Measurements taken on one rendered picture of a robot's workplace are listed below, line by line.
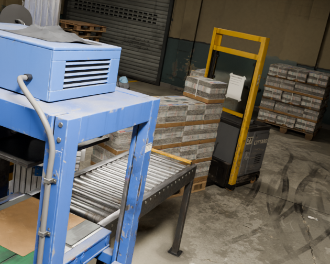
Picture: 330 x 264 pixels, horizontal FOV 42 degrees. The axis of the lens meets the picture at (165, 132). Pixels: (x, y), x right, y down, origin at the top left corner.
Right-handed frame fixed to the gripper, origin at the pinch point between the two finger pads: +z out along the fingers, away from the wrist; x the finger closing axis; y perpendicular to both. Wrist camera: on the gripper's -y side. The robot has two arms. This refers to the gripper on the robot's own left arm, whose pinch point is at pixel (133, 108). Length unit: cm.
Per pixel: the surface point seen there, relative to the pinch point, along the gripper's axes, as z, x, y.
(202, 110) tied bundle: 40, 17, -72
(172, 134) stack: 42, 17, -25
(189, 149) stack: 74, 17, -43
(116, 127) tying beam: -122, 176, 120
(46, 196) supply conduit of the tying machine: -121, 185, 158
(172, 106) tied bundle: 11.1, 17.6, -33.2
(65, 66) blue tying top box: -148, 163, 125
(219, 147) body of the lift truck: 127, -4, -108
